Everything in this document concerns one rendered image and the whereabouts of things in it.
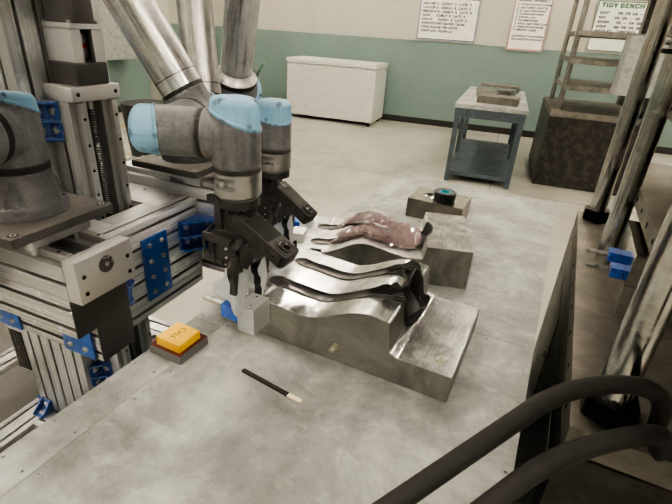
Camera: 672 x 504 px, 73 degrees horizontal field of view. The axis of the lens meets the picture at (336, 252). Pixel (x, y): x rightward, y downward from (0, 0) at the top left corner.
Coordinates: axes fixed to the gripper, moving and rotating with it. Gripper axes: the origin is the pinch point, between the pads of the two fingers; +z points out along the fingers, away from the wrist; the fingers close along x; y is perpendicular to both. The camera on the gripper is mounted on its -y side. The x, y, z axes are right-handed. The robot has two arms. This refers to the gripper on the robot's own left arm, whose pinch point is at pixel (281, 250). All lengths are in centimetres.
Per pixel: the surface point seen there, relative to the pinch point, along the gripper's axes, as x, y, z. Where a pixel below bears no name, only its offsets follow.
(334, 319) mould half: 19.1, -24.3, 0.4
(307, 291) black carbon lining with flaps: 10.2, -13.3, 2.4
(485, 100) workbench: -419, 22, 8
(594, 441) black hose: 26, -70, 1
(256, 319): 30.8, -14.5, -3.0
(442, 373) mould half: 19, -46, 4
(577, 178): -450, -83, 78
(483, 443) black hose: 34, -55, 2
